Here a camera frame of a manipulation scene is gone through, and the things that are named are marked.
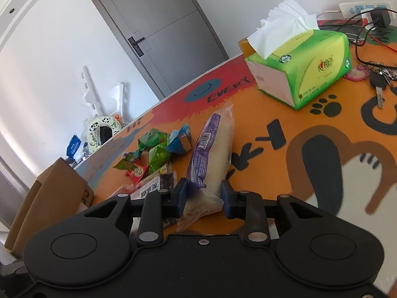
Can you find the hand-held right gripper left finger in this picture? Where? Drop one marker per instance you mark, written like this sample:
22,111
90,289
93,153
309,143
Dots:
181,194

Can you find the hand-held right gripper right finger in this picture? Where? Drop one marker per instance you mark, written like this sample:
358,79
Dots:
226,199

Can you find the green candy packet red circle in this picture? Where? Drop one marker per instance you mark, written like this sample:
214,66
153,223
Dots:
158,158

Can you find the purple clear bread packet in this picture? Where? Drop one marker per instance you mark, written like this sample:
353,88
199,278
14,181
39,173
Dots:
206,155

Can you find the dark snack packet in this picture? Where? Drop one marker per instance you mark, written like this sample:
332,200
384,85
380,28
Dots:
167,181

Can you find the white label snack packet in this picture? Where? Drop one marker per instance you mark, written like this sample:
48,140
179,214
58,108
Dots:
150,189

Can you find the red snack packet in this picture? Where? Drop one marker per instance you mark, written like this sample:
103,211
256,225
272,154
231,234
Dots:
137,172

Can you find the orange printed table mat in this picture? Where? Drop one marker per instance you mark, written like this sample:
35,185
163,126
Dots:
263,161

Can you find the blue candy packet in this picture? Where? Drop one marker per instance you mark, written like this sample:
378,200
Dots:
180,139

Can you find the green candy packet white circle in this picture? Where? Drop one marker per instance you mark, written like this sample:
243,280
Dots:
152,137

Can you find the multicoloured candy packet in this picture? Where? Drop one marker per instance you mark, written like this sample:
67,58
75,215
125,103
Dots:
124,163

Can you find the short white shelf part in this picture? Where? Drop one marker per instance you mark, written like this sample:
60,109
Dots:
119,97

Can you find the blue plastic packet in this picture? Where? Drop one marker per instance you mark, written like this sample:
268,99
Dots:
73,146

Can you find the large cardboard box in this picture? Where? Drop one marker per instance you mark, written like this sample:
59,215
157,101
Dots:
59,192

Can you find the tall white shelf part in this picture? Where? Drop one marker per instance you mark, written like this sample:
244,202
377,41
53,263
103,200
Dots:
90,93

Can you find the yellow tape roll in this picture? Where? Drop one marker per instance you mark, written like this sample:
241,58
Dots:
243,48

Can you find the green tissue box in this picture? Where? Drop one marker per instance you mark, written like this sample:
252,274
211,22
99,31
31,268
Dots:
310,68

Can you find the grey door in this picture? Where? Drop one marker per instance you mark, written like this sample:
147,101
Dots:
161,21

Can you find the bunch of keys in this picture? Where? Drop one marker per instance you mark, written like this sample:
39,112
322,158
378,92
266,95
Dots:
378,80

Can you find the white power strip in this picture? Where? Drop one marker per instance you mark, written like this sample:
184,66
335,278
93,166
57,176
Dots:
347,7

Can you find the black power adapter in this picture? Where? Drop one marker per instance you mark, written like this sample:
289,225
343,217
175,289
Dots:
381,17

